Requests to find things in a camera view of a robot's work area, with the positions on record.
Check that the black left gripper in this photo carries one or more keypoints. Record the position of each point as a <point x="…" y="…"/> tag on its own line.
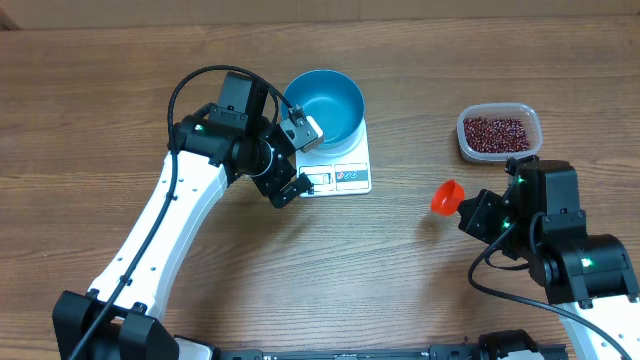
<point x="271" y="186"/>

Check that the clear plastic container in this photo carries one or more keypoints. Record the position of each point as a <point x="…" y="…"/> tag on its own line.
<point x="521" y="111"/>

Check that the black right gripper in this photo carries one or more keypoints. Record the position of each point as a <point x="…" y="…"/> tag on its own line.
<point x="479" y="216"/>

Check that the red beans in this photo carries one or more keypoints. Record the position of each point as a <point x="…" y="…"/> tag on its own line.
<point x="499" y="135"/>

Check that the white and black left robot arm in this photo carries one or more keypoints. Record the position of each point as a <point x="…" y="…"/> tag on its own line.
<point x="252" y="130"/>

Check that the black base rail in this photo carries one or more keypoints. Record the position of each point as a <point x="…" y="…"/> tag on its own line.
<point x="434" y="352"/>

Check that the red measuring scoop blue handle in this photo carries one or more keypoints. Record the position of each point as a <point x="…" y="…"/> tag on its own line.
<point x="447" y="198"/>

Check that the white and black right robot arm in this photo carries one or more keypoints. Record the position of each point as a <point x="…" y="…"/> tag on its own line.
<point x="589" y="280"/>

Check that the white digital kitchen scale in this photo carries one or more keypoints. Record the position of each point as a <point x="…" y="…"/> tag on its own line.
<point x="338" y="171"/>

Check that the blue metal bowl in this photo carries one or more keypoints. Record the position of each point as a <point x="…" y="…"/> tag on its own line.
<point x="333" y="100"/>

